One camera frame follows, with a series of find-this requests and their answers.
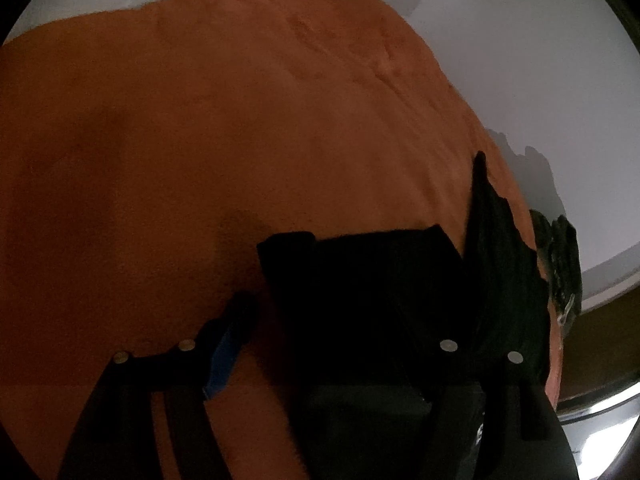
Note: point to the black garment with white logo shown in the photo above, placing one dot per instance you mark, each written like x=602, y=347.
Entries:
x=350, y=280

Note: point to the brown wooden door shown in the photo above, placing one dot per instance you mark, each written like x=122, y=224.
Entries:
x=600, y=355

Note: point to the folded dark green clothes pile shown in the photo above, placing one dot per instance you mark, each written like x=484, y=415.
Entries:
x=562, y=255

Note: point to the orange blanket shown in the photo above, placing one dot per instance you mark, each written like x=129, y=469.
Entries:
x=200, y=135

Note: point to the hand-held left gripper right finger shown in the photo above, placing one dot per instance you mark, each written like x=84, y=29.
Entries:
x=435, y=355

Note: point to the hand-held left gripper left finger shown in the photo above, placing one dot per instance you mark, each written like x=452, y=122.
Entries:
x=222, y=365

